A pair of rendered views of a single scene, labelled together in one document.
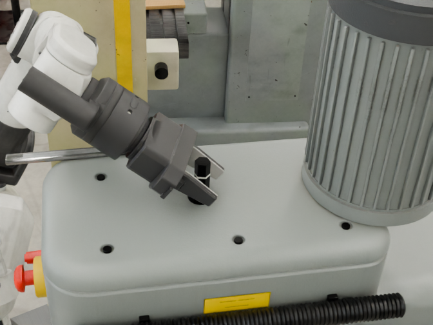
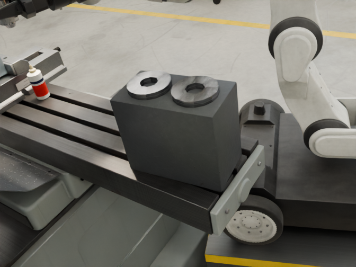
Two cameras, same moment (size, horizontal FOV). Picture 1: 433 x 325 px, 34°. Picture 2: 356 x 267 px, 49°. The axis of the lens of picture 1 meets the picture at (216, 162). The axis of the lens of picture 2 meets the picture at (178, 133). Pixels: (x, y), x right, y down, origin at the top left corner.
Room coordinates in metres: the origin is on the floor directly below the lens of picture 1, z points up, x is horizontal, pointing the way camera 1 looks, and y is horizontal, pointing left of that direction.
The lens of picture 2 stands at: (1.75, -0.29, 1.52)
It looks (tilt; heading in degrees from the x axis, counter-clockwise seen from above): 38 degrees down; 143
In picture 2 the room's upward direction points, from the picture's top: 11 degrees counter-clockwise
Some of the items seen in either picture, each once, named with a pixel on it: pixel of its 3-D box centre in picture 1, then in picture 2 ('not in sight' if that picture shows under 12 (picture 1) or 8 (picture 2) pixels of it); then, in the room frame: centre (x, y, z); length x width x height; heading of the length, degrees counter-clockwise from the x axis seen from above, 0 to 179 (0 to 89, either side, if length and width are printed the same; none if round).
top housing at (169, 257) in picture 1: (209, 235); not in sight; (0.76, 0.00, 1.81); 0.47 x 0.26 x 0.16; 102
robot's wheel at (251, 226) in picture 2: not in sight; (251, 220); (1.21, 0.34, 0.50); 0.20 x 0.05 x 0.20; 33
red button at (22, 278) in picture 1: (26, 278); not in sight; (0.70, 0.27, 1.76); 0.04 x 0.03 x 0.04; 12
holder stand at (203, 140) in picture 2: not in sight; (179, 126); (1.23, 0.11, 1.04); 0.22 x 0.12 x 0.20; 19
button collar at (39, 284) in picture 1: (42, 276); not in sight; (0.70, 0.24, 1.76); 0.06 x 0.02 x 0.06; 12
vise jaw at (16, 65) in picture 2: not in sight; (8, 63); (0.54, 0.03, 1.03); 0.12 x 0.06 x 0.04; 11
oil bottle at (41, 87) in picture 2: not in sight; (37, 81); (0.67, 0.05, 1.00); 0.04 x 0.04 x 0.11
